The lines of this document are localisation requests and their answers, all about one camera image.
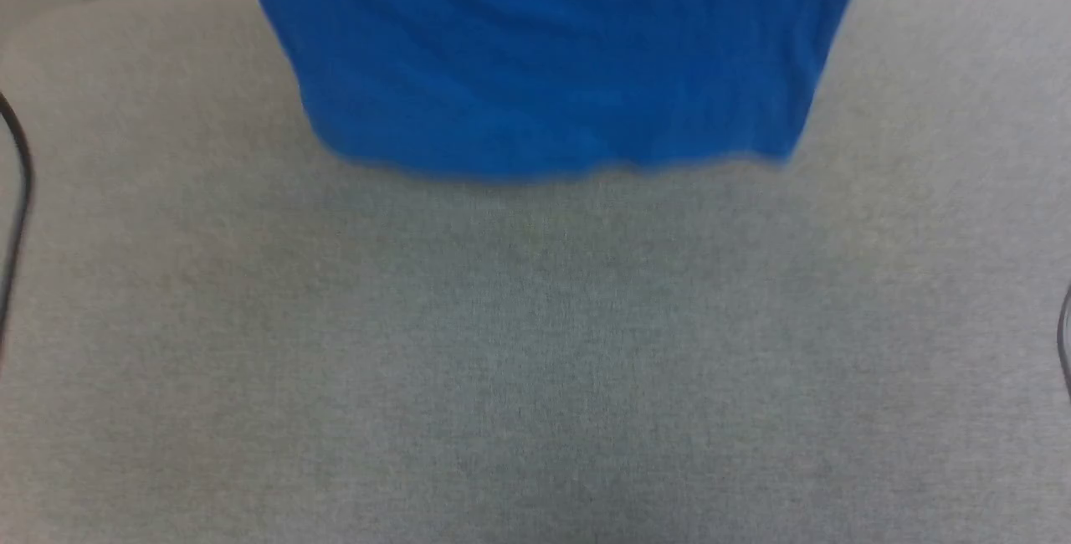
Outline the blue garment with white sleeves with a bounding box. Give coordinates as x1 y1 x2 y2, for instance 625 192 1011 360
237 0 872 184

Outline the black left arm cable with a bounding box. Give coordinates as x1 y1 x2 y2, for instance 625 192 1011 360
0 92 35 365

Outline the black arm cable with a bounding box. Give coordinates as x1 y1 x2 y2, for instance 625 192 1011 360
1056 283 1071 401
0 92 35 365

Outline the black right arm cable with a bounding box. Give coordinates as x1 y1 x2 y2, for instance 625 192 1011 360
1056 283 1071 401

